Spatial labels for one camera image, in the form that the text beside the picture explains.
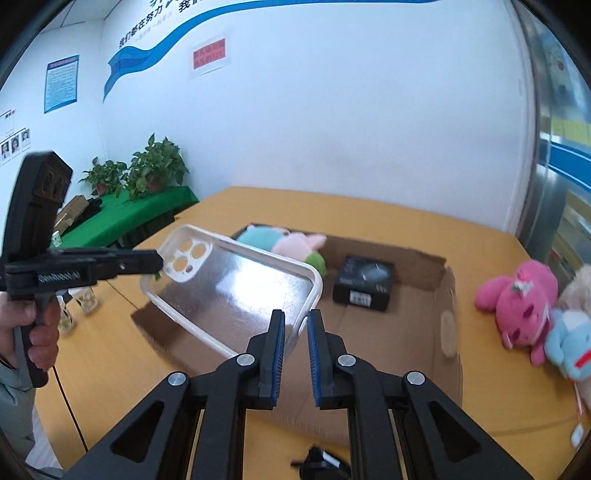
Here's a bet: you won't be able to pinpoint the black sunglasses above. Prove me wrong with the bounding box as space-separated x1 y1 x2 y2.
290 446 353 480

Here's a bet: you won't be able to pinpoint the white clear phone case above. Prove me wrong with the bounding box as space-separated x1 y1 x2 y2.
139 224 322 359

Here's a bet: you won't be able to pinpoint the black product box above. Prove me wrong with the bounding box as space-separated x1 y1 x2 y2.
332 255 394 312

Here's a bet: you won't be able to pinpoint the pink teal pig plush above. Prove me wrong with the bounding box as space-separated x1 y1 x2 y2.
236 225 327 276

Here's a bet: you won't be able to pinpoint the person left hand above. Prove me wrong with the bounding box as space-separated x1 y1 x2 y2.
0 292 61 370

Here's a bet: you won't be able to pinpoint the green cloth table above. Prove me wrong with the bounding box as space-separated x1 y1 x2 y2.
60 186 198 248

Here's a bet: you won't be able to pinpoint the small potted plant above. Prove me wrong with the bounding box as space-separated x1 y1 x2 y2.
79 157 127 197

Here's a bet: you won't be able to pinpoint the brown cardboard box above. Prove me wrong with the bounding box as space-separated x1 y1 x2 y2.
132 236 463 445

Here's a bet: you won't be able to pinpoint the large potted plant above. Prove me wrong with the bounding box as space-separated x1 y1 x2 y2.
122 133 188 199

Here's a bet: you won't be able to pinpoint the pink bear plush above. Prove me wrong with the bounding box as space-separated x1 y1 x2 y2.
475 260 558 367

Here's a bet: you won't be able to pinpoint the blue grey shark plush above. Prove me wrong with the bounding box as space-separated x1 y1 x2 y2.
544 309 591 383

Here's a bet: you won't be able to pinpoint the beige plush toy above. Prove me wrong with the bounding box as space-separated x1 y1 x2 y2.
558 264 591 316

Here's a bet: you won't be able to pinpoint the black cable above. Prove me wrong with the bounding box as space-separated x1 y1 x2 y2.
51 366 90 453

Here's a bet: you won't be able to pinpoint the blue wall poster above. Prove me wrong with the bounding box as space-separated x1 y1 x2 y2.
44 55 79 114

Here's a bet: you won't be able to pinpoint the red wall notice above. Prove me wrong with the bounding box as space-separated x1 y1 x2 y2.
191 38 229 75

